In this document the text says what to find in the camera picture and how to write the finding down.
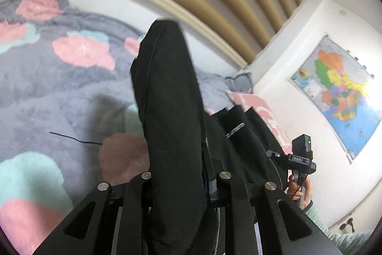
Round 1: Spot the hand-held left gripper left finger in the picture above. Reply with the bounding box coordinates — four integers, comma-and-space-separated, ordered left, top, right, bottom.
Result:
31, 171, 154, 255

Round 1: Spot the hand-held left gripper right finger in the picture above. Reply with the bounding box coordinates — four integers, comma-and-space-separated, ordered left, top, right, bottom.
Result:
201, 142, 344, 255

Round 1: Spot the black hooded jacket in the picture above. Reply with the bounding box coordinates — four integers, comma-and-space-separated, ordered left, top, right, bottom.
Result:
130, 19, 294, 255

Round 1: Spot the person's right forearm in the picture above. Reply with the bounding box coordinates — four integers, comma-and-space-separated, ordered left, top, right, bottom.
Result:
304, 200, 375, 255

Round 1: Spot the person's right hand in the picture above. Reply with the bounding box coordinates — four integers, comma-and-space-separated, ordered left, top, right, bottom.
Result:
286, 174, 313, 211

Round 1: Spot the pink pillow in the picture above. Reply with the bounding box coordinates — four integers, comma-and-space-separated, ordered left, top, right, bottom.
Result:
225, 90, 293, 154

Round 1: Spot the grey pillow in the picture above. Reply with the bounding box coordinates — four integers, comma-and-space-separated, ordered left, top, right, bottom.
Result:
224, 73, 255, 94

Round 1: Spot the black thread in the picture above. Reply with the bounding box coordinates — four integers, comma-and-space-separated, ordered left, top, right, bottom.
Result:
49, 131, 104, 145

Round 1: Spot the grey floral blanket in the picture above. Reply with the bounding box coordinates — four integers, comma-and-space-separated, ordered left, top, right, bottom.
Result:
0, 0, 254, 255

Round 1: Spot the colourful wall map poster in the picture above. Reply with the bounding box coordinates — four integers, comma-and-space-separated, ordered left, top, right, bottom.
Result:
290, 34, 382, 165

